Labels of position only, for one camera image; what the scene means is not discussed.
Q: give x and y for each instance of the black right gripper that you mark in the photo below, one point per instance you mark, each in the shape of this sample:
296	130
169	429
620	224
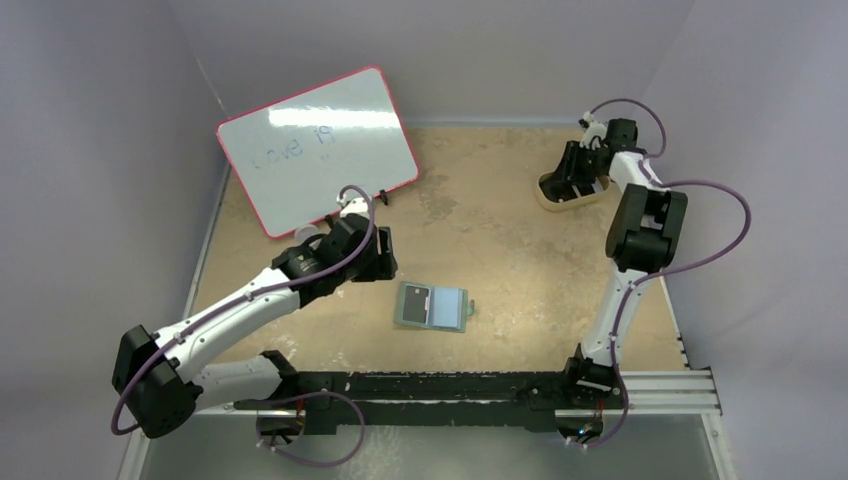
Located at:
573	172

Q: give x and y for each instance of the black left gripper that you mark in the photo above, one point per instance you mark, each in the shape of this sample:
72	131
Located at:
385	263

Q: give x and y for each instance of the beige oval tray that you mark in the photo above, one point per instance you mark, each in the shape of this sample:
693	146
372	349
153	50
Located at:
556	196

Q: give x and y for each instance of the black credit card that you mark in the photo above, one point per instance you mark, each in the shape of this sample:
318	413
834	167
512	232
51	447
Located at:
415	304

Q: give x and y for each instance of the teal leather card holder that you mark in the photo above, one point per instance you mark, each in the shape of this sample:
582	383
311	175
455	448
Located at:
449	309

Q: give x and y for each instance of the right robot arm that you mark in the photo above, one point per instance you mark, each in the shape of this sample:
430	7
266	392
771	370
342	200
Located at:
641	241

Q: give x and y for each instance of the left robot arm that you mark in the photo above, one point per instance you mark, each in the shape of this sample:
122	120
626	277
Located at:
163	378

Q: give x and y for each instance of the small silver tin can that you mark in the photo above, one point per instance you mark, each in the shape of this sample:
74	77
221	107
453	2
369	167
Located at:
304	232

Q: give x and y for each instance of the pink framed whiteboard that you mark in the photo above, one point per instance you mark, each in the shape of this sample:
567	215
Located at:
294	155

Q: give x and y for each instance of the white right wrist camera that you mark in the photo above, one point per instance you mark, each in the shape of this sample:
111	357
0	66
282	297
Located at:
594	131

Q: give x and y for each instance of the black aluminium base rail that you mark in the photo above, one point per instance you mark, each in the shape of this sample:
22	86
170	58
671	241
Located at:
536	401

